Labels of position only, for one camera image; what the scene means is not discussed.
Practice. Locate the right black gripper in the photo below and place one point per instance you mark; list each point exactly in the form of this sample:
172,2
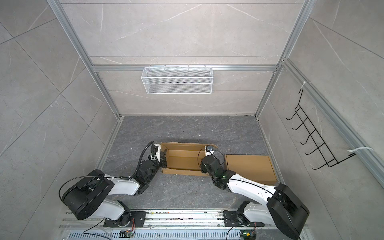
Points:
203,167

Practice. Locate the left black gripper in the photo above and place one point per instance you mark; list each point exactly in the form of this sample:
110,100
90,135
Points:
163,159

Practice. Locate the cardboard box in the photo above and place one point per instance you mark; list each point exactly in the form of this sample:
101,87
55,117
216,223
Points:
183,158
256,168

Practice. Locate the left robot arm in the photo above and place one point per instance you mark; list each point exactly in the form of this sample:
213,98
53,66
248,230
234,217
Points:
88,197

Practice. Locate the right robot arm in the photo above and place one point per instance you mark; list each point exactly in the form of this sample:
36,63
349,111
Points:
283,208

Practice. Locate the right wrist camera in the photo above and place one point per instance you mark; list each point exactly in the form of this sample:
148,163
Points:
209,150

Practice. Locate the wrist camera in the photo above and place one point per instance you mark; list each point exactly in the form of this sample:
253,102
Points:
155,153
209,150

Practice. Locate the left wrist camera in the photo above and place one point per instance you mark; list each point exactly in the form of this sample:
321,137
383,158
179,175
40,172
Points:
155,153

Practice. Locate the aluminium mounting rail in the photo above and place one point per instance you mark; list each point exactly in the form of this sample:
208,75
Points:
166,220

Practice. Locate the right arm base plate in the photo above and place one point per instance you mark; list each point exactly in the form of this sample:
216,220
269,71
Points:
232,219

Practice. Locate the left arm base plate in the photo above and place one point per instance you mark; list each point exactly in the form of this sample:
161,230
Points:
136,218

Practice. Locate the white wire mesh basket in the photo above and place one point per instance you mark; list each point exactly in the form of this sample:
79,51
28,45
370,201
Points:
177,80

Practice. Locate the black wire hook rack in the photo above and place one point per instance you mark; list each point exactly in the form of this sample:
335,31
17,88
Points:
315,137

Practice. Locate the aluminium frame profile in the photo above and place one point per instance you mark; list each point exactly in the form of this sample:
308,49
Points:
370,159

